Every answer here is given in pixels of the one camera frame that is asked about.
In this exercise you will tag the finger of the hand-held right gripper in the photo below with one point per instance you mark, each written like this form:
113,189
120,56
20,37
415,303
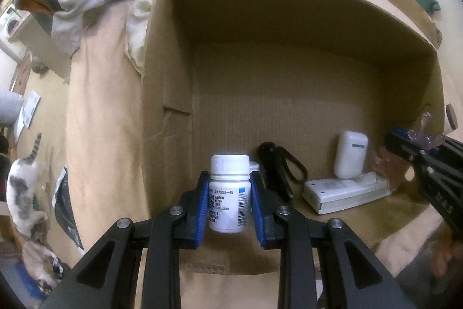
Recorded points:
403,132
401,149

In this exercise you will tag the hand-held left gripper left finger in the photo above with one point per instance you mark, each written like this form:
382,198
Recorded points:
202,207

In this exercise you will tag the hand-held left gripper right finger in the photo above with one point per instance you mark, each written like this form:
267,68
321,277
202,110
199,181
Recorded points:
257,207

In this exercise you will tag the clear pink hair clip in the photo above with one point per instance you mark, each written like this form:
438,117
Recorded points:
394,175

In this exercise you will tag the white pill bottle blue label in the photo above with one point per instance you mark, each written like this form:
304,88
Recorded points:
228,193

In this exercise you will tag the small white bottle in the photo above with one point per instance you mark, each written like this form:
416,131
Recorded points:
255,166

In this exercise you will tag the black flashlight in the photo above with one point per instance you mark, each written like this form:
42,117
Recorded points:
273,167

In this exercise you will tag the white earbuds case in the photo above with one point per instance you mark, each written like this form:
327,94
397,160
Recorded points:
350,153

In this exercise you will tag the white remote control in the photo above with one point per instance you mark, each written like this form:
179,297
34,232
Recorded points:
336,193

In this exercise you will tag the brown cardboard box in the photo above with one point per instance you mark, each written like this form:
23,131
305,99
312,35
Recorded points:
289,77

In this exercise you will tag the person's right hand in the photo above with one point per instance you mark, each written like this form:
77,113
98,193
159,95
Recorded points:
450,254

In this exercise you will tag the white jar brown lid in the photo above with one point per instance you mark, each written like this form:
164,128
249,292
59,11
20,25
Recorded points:
450,117

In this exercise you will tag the dark plastic bag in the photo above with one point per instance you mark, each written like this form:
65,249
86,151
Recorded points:
68,215

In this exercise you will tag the white and grey cat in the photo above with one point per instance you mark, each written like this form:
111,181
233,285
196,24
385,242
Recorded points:
23,193

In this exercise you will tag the paper booklet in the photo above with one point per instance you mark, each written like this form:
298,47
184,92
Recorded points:
30,110

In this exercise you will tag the grey soft bag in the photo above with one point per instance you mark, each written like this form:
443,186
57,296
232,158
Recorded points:
9,106

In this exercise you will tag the cream bedside cabinet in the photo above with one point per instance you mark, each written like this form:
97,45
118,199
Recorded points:
39,37

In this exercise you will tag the white washing machine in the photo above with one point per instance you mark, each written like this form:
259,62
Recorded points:
11,30

